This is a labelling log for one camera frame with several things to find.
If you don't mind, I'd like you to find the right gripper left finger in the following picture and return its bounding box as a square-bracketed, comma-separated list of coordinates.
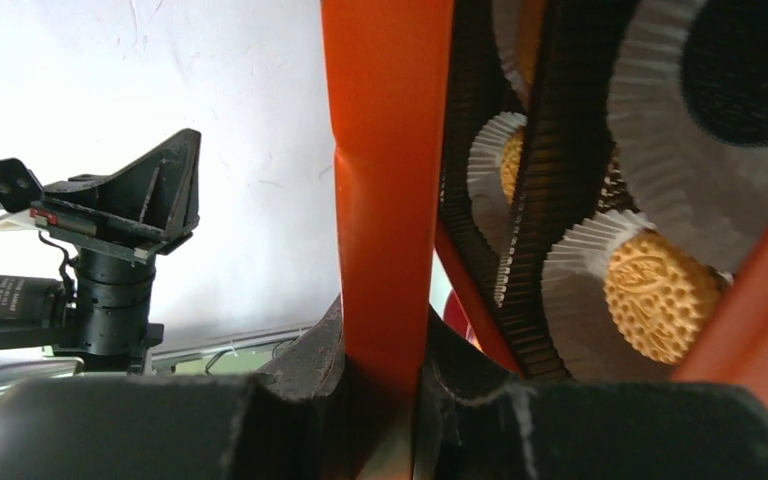
[0, 303, 345, 479]

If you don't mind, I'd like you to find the dark red round plate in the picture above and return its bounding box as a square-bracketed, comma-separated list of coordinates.
[443, 290, 482, 351]

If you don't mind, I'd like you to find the round tan biscuit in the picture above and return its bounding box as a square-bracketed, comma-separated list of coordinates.
[516, 0, 546, 87]
[603, 230, 725, 365]
[499, 127, 524, 205]

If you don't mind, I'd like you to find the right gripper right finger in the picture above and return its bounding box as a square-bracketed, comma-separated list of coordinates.
[415, 315, 768, 479]

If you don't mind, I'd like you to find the orange cookie box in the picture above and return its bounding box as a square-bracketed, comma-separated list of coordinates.
[439, 1, 768, 407]

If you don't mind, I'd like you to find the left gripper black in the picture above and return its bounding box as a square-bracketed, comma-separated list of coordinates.
[29, 128, 202, 371]

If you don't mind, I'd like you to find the black sandwich cookie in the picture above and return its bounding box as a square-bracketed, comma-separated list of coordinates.
[679, 0, 768, 147]

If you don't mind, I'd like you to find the orange box lid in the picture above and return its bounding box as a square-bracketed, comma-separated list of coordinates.
[321, 1, 454, 479]

